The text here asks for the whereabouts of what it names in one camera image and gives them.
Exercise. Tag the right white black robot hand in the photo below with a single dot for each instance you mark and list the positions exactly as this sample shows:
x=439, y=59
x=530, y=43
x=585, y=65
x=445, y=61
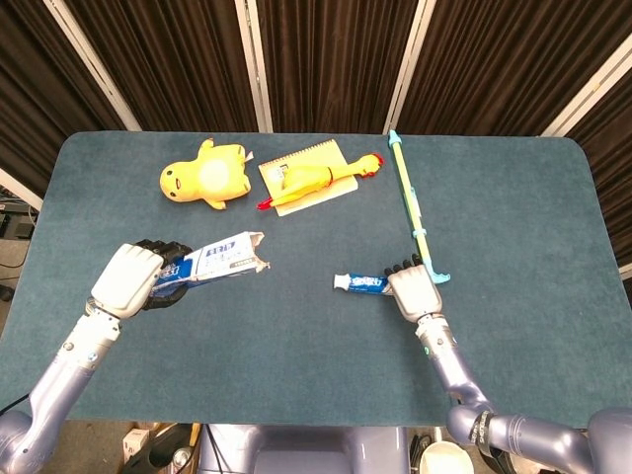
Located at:
x=415, y=291

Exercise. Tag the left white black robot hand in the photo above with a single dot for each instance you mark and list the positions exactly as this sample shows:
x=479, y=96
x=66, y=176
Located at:
x=126, y=284

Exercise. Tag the blue white toothpaste tube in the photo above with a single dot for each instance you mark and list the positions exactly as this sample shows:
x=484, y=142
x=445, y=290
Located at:
x=363, y=283

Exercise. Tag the blue white toothpaste box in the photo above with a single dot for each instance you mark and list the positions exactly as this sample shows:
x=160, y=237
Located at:
x=222, y=259

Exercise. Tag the left lavender silver robot arm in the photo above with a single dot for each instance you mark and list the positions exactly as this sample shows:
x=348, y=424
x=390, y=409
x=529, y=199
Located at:
x=59, y=385

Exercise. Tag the right lavender silver robot arm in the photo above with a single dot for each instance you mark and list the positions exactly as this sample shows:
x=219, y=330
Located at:
x=459, y=375

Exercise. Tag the green blue water pump toy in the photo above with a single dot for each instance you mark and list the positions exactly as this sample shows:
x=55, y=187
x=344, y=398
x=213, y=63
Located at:
x=406, y=187

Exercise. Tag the teal felt table mat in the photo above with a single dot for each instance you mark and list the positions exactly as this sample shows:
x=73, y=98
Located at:
x=296, y=355

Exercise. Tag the yellow plush duck toy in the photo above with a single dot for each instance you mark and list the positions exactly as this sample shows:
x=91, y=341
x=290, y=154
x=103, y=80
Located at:
x=207, y=173

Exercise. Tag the yellow rubber chicken toy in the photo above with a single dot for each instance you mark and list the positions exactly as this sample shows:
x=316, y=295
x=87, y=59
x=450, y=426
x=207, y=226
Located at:
x=306, y=180

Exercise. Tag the small white carton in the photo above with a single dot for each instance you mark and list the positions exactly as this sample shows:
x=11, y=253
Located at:
x=135, y=442

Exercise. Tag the yellow spiral notebook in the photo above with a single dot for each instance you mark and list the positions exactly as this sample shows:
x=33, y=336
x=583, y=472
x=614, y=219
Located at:
x=316, y=158

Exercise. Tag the white round bowl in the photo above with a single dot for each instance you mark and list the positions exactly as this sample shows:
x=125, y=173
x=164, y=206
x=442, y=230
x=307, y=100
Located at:
x=442, y=459

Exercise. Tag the black bag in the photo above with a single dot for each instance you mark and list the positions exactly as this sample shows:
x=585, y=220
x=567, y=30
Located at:
x=158, y=456

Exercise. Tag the lavender robot torso base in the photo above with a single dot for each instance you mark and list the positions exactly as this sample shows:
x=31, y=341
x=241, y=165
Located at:
x=306, y=449

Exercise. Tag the dark brown pleated curtain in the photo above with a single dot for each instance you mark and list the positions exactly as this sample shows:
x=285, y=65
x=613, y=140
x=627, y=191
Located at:
x=508, y=64
x=612, y=163
x=163, y=64
x=29, y=74
x=336, y=64

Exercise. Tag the white partition frame post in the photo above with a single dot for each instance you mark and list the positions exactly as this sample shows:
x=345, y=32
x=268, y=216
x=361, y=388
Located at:
x=20, y=187
x=254, y=64
x=407, y=64
x=587, y=89
x=91, y=64

